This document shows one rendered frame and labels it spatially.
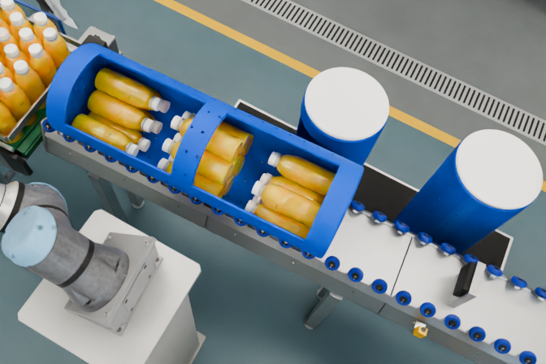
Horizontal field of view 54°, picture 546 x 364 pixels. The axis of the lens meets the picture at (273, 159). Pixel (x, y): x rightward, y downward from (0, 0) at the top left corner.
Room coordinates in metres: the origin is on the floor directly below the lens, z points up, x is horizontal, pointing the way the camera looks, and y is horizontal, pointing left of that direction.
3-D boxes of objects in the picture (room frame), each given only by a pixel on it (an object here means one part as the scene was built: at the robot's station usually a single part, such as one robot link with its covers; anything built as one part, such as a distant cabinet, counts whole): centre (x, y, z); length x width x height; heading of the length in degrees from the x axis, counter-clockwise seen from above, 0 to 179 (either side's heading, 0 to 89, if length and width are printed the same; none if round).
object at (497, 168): (0.87, -0.70, 1.03); 0.28 x 0.28 x 0.01
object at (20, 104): (0.78, 0.82, 0.99); 0.07 x 0.07 x 0.19
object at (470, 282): (0.49, -0.61, 1.00); 0.10 x 0.04 x 0.15; 165
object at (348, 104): (1.00, -0.20, 1.03); 0.28 x 0.28 x 0.01
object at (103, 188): (0.75, 0.63, 0.31); 0.06 x 0.06 x 0.63; 75
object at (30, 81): (0.85, 0.80, 0.99); 0.07 x 0.07 x 0.19
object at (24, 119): (0.86, 0.76, 0.96); 0.40 x 0.01 x 0.03; 165
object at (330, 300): (0.49, -0.31, 0.31); 0.06 x 0.06 x 0.63; 75
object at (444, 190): (0.87, -0.70, 0.59); 0.28 x 0.28 x 0.88
